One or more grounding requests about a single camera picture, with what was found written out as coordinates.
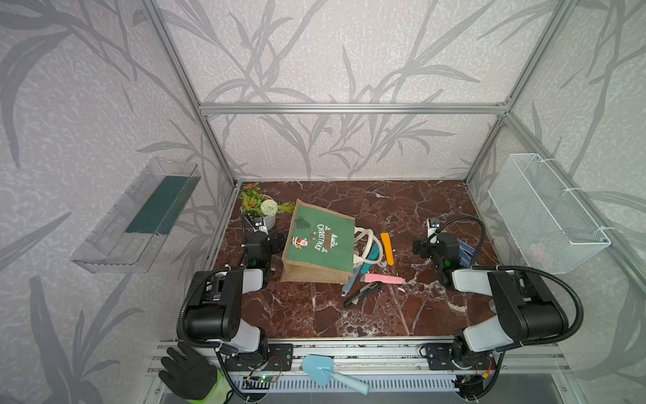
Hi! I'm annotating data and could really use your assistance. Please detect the orange utility knife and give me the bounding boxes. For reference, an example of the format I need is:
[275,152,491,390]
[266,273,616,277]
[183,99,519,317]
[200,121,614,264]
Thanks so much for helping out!
[380,232,395,266]

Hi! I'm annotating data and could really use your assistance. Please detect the clear plastic wall bin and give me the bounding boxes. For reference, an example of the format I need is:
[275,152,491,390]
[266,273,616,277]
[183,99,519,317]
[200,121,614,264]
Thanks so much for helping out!
[71,158,201,274]

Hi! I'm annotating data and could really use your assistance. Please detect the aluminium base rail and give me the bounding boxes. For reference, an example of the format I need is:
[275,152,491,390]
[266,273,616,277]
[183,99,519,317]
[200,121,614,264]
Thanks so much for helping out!
[145,337,571,377]

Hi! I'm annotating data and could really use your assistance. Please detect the pink utility knife lying crosswise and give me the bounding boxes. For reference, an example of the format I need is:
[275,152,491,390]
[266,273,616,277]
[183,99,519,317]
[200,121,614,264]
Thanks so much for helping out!
[361,273,405,284]

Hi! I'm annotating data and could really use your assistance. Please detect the blue dotted work glove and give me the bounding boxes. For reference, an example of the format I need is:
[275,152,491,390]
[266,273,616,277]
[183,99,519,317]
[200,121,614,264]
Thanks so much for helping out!
[458,239,475,268]

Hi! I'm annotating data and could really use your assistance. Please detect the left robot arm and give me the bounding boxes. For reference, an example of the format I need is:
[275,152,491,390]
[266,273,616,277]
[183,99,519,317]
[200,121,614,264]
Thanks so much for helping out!
[177,231,286,358]

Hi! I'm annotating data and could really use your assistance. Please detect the black green rubber glove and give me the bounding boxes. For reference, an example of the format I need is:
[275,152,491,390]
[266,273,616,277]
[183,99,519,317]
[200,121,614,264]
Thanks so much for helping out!
[158,342,233,404]

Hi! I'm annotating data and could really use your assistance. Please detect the light blue garden trowel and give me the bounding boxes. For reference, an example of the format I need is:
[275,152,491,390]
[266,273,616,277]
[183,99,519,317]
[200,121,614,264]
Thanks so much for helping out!
[301,355,370,396]

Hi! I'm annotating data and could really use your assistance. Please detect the potted artificial flowers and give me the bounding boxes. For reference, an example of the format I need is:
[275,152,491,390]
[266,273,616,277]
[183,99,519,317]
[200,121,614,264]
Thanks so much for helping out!
[238,183,295,231]

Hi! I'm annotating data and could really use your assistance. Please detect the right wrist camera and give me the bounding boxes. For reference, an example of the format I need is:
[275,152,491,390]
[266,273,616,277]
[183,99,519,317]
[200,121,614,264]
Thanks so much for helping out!
[427,219,441,239]

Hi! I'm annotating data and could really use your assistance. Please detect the white wire mesh basket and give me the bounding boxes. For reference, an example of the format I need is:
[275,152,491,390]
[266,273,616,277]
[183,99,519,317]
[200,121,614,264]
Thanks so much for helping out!
[489,153,612,274]

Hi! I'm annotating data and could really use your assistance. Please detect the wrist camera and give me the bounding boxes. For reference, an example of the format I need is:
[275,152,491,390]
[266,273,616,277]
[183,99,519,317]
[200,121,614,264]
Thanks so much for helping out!
[427,219,441,239]
[250,217,268,234]

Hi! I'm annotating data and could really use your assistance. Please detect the black utility knife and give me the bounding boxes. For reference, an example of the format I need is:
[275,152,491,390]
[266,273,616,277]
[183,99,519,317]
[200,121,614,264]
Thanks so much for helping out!
[344,281,383,308]

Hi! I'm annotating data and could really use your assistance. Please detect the teal utility knife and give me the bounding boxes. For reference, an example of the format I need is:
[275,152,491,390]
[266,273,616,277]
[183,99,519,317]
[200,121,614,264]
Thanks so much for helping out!
[361,242,387,273]

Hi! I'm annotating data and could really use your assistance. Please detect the grey-blue utility knife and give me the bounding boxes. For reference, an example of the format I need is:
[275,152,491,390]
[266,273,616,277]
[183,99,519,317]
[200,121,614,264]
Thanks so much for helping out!
[341,266,361,296]

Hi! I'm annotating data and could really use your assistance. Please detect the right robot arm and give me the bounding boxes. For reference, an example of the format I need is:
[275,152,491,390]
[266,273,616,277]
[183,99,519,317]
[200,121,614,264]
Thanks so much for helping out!
[412,232,585,355]

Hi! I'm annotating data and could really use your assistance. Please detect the green Christmas jute pouch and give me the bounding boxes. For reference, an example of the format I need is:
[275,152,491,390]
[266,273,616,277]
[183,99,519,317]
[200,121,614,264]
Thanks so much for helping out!
[281,200,355,284]

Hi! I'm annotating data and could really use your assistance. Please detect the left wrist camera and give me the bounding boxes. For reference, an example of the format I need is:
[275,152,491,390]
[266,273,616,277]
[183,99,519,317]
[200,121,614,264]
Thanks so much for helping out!
[250,217,268,234]

